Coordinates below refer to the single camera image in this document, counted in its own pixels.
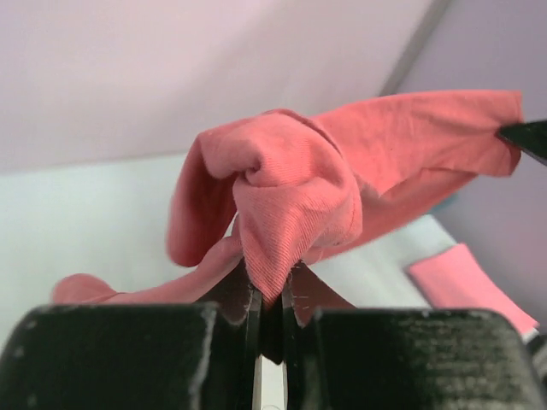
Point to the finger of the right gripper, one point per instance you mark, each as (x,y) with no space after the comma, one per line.
(529,137)

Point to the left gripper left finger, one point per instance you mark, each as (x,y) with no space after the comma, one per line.
(162,356)

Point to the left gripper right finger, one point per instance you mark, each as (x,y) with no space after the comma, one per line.
(338,356)

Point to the salmon t shirt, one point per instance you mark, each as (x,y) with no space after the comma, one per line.
(277,188)

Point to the folded pink t shirt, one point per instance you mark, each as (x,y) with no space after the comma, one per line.
(454,279)

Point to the right aluminium post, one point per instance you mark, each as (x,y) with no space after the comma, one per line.
(418,40)

